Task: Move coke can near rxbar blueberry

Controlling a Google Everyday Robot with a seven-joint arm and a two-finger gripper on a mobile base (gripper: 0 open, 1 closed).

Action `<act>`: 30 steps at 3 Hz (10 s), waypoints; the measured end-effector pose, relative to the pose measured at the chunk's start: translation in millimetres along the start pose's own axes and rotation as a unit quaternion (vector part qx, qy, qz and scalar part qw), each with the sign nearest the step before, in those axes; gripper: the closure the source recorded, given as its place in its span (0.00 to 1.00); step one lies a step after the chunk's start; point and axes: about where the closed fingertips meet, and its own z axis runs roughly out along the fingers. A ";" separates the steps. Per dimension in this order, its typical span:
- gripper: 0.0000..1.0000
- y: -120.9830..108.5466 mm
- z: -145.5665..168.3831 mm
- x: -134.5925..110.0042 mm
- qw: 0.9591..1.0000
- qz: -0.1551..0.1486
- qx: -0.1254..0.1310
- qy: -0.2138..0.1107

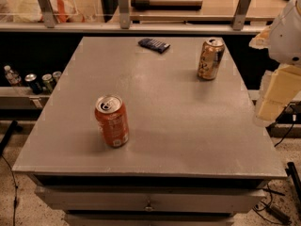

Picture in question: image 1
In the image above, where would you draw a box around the red coke can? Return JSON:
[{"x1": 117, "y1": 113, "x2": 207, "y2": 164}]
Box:
[{"x1": 94, "y1": 95, "x2": 129, "y2": 148}]

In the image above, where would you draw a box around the left metal rail bracket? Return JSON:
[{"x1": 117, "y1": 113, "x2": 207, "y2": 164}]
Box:
[{"x1": 38, "y1": 0, "x2": 57, "y2": 28}]

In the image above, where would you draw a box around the black cable right floor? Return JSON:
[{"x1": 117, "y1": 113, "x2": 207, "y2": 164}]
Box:
[{"x1": 274, "y1": 104, "x2": 298, "y2": 148}]

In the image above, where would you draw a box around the middle metal rail bracket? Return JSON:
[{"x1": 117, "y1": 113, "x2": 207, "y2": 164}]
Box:
[{"x1": 118, "y1": 0, "x2": 131, "y2": 29}]

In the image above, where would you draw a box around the silver green soda can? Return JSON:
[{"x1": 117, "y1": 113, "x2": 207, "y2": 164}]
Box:
[{"x1": 53, "y1": 71, "x2": 62, "y2": 82}]

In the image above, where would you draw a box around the black cable floor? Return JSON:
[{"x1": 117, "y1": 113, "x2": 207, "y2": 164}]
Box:
[
  {"x1": 0, "y1": 153, "x2": 19, "y2": 226},
  {"x1": 274, "y1": 104, "x2": 298, "y2": 148}
]

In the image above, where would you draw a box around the dark blue soda can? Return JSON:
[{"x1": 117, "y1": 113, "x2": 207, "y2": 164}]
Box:
[{"x1": 24, "y1": 73, "x2": 43, "y2": 94}]

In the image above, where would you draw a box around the black cable left floor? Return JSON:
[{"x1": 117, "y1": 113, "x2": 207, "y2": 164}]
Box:
[{"x1": 0, "y1": 153, "x2": 19, "y2": 226}]

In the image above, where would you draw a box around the black bar left floor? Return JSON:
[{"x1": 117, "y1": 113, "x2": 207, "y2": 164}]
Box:
[{"x1": 0, "y1": 121, "x2": 18, "y2": 156}]

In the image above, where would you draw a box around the metal rail bracket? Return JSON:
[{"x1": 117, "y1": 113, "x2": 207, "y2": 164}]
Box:
[
  {"x1": 231, "y1": 0, "x2": 252, "y2": 31},
  {"x1": 38, "y1": 0, "x2": 57, "y2": 28},
  {"x1": 118, "y1": 0, "x2": 131, "y2": 29}
]

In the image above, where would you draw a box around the black bar right floor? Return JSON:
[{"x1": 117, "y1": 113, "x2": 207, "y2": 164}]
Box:
[{"x1": 286, "y1": 162, "x2": 301, "y2": 201}]

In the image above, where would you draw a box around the grey cabinet drawer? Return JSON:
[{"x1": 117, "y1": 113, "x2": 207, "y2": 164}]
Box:
[{"x1": 35, "y1": 186, "x2": 264, "y2": 214}]

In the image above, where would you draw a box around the metal drawer knob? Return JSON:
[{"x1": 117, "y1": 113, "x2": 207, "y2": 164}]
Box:
[{"x1": 144, "y1": 199, "x2": 154, "y2": 212}]

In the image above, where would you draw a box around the gold brown soda can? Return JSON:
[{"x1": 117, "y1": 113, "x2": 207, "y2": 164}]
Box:
[{"x1": 198, "y1": 38, "x2": 225, "y2": 80}]

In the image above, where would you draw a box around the black power adapter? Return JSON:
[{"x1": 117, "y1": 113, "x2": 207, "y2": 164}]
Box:
[{"x1": 266, "y1": 205, "x2": 291, "y2": 224}]

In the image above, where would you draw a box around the blue rxbar blueberry bar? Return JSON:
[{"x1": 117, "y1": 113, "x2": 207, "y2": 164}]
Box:
[{"x1": 138, "y1": 38, "x2": 170, "y2": 54}]

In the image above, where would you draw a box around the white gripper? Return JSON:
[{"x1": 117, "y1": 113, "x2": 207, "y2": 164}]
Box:
[{"x1": 249, "y1": 0, "x2": 301, "y2": 126}]

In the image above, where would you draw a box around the black bar floor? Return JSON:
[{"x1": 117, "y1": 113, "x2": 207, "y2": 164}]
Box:
[
  {"x1": 286, "y1": 162, "x2": 301, "y2": 201},
  {"x1": 0, "y1": 121, "x2": 18, "y2": 156}
]

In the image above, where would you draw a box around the white orange plastic bag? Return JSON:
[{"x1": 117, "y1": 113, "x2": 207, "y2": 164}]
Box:
[{"x1": 13, "y1": 0, "x2": 85, "y2": 23}]

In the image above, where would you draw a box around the clear plastic water bottle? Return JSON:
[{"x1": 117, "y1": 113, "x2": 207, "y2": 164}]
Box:
[{"x1": 4, "y1": 65, "x2": 23, "y2": 87}]

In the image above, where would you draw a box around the right metal rail bracket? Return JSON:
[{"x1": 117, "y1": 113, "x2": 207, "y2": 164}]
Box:
[{"x1": 231, "y1": 0, "x2": 252, "y2": 31}]

